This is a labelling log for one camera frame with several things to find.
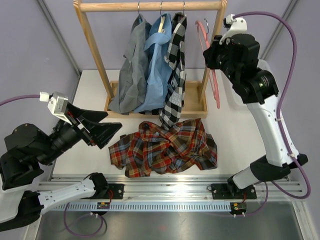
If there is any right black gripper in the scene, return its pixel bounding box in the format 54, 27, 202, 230
204, 35, 240, 84

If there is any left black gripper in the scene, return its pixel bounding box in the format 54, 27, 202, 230
37, 101, 124, 166

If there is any pink hanger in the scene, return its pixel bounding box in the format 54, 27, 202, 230
195, 18, 221, 109

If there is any red plaid shirt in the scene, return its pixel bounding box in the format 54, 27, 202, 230
108, 118, 218, 178

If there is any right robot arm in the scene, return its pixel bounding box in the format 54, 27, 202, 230
203, 33, 308, 198

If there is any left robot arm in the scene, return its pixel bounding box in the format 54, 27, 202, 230
0, 101, 122, 231

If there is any grey shirt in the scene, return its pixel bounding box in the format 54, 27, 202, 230
108, 13, 151, 115

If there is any wooden hanger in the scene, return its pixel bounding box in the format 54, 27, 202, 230
157, 1, 167, 34

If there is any light blue shirt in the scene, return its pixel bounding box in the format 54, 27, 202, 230
133, 13, 172, 113

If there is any black white checked shirt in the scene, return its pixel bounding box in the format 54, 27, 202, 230
159, 12, 187, 130

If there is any grey shirt hanger hook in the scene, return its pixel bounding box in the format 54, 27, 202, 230
137, 1, 141, 17

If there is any white plastic basket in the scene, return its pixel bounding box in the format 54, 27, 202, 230
232, 58, 284, 111

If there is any wooden clothes rack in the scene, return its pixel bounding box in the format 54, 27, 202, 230
73, 0, 228, 119

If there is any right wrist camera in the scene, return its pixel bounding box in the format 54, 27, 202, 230
219, 14, 248, 45

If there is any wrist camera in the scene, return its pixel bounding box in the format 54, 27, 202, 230
47, 92, 71, 124
219, 14, 248, 45

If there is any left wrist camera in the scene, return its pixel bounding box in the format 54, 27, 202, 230
47, 92, 71, 124

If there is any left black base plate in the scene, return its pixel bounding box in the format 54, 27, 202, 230
100, 183, 125, 201

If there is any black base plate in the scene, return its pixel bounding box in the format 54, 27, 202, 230
100, 183, 125, 201
208, 183, 257, 200

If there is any aluminium rail frame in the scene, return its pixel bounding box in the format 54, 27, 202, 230
33, 149, 306, 203

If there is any white slotted cable duct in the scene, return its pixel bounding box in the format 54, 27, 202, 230
54, 201, 231, 212

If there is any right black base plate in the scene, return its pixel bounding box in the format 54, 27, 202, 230
208, 183, 257, 200

